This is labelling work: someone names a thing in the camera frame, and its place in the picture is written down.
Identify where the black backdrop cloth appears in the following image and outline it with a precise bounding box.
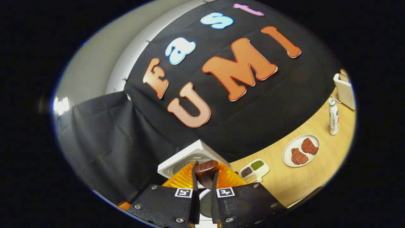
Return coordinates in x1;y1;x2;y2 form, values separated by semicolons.
57;0;342;205

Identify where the brown wooden spoon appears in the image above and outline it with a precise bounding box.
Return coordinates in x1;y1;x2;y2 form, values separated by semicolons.
195;160;219;190

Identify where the ceiling light strip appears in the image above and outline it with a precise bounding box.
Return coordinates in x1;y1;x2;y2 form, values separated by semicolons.
53;97;70;116

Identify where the white rice cooker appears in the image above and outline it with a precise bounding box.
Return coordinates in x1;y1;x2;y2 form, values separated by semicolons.
157;140;231;222

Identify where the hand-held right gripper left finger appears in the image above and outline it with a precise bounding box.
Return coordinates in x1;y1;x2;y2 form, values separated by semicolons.
119;161;200;228

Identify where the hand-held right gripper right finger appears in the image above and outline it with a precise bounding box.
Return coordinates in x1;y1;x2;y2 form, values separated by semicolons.
211;161;287;228

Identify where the white divided grain dish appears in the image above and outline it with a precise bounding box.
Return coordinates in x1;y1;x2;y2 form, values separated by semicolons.
239;159;270;184

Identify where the cream toaster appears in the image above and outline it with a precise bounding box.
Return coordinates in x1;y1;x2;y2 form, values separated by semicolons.
333;69;356;110

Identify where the white bottle green label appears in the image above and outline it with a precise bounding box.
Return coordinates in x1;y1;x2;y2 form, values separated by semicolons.
328;98;340;136

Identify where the white round plate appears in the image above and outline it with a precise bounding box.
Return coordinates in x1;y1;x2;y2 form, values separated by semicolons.
282;134;320;168

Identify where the brown meat piece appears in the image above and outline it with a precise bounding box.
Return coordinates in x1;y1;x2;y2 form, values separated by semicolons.
291;148;309;165
301;138;319;155

